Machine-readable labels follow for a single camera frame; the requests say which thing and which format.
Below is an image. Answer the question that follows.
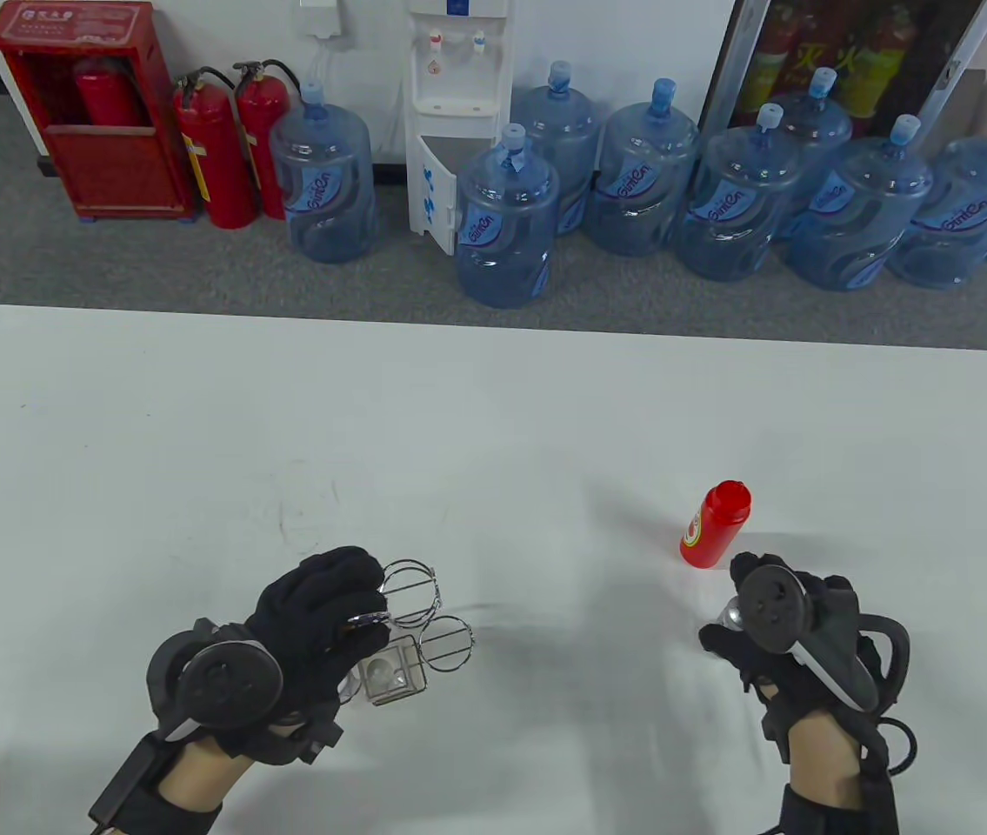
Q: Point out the person's right hand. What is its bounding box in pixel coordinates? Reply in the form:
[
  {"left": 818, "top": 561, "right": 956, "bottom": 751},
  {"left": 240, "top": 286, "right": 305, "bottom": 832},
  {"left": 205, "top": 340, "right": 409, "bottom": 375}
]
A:
[{"left": 699, "top": 551, "right": 885, "bottom": 768}]

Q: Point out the person's left hand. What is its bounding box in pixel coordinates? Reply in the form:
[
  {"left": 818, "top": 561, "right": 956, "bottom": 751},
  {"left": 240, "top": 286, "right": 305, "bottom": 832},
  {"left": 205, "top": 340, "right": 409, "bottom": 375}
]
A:
[{"left": 222, "top": 545, "right": 392, "bottom": 766}]

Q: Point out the chrome wire seasoning rack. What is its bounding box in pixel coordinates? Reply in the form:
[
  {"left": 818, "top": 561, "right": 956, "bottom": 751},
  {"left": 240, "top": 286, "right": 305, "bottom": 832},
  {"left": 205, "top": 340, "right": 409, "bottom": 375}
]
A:
[{"left": 337, "top": 557, "right": 477, "bottom": 708}]

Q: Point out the clear oil seasoning bottle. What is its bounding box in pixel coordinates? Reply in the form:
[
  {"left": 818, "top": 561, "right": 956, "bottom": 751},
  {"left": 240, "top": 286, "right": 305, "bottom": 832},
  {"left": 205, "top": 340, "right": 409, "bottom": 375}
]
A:
[{"left": 359, "top": 634, "right": 430, "bottom": 707}]

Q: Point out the red ketchup seasoning bottle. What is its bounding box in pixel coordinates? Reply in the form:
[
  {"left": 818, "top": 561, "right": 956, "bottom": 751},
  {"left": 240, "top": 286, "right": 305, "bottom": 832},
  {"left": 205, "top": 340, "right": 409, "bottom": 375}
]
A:
[{"left": 679, "top": 480, "right": 753, "bottom": 570}]

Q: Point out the person's right forearm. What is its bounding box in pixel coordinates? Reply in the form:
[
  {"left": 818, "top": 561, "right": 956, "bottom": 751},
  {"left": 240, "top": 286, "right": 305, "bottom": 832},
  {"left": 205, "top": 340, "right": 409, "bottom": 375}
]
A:
[{"left": 784, "top": 709, "right": 864, "bottom": 793}]

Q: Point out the person's left forearm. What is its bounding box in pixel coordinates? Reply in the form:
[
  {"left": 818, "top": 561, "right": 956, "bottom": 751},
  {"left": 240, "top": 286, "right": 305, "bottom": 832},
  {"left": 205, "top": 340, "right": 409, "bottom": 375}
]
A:
[{"left": 154, "top": 739, "right": 251, "bottom": 812}]

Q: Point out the black right hand controller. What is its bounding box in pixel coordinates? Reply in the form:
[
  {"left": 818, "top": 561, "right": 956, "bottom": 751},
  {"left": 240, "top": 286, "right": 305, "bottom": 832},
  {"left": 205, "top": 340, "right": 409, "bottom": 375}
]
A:
[{"left": 734, "top": 564, "right": 911, "bottom": 714}]

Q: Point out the row of blue water jugs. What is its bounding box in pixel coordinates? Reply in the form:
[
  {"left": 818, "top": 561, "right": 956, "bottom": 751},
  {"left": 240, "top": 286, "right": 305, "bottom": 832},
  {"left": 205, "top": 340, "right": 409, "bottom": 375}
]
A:
[{"left": 268, "top": 60, "right": 987, "bottom": 311}]

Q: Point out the red fire extinguisher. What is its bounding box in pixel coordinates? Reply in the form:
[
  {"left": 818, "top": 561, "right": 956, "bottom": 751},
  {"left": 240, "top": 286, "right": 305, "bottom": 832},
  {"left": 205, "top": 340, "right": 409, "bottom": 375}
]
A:
[
  {"left": 172, "top": 67, "right": 258, "bottom": 231},
  {"left": 73, "top": 58, "right": 147, "bottom": 130},
  {"left": 231, "top": 58, "right": 302, "bottom": 221}
]

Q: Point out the red fire extinguisher cabinet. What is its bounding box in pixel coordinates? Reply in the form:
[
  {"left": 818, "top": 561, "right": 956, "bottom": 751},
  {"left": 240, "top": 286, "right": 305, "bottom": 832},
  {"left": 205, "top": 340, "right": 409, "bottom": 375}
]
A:
[{"left": 0, "top": 0, "right": 199, "bottom": 224}]

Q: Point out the white water dispenser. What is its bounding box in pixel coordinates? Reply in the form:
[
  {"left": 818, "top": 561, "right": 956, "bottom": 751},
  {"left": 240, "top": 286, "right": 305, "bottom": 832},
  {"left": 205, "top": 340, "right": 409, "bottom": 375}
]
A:
[{"left": 403, "top": 0, "right": 519, "bottom": 257}]

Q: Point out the glass door panel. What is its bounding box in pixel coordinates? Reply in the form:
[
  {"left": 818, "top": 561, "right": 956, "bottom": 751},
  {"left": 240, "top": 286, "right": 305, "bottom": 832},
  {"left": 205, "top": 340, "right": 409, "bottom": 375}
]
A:
[{"left": 700, "top": 0, "right": 987, "bottom": 144}]

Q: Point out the black right wrist strap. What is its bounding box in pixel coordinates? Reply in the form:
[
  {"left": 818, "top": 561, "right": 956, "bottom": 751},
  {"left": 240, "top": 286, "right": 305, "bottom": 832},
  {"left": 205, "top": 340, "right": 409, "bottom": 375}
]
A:
[{"left": 777, "top": 713, "right": 921, "bottom": 835}]

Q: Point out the white wall box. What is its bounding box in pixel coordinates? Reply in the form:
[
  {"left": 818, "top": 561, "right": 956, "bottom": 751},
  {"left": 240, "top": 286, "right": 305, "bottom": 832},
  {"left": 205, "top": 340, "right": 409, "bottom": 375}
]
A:
[{"left": 297, "top": 0, "right": 343, "bottom": 41}]

